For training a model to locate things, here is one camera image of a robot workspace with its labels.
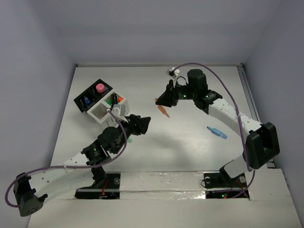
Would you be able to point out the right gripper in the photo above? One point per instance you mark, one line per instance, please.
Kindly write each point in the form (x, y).
(169, 99)

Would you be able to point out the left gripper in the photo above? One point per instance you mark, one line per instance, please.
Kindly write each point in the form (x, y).
(135, 122)

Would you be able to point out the pink-capped clear pencil tube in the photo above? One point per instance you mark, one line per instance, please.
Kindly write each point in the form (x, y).
(100, 88)

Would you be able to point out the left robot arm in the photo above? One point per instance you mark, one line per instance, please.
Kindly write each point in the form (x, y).
(34, 188)

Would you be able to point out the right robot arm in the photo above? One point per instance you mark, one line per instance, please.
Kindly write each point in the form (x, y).
(260, 140)

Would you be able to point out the white slotted organizer box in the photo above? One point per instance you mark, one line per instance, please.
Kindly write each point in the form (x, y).
(99, 112)

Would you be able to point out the black slotted organizer box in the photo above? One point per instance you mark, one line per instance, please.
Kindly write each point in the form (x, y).
(92, 94)

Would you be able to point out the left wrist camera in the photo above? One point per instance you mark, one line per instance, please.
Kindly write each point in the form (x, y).
(118, 111)

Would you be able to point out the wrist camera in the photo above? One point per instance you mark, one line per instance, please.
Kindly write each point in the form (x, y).
(118, 111)
(172, 72)

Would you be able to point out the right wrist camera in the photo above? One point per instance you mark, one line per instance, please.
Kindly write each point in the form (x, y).
(172, 72)

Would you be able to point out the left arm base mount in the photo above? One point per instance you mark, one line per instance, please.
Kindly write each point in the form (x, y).
(105, 186)

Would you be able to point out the aluminium side rail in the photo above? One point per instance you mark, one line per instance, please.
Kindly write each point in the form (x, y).
(255, 116)

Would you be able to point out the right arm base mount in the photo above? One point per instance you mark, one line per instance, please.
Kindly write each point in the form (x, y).
(219, 185)

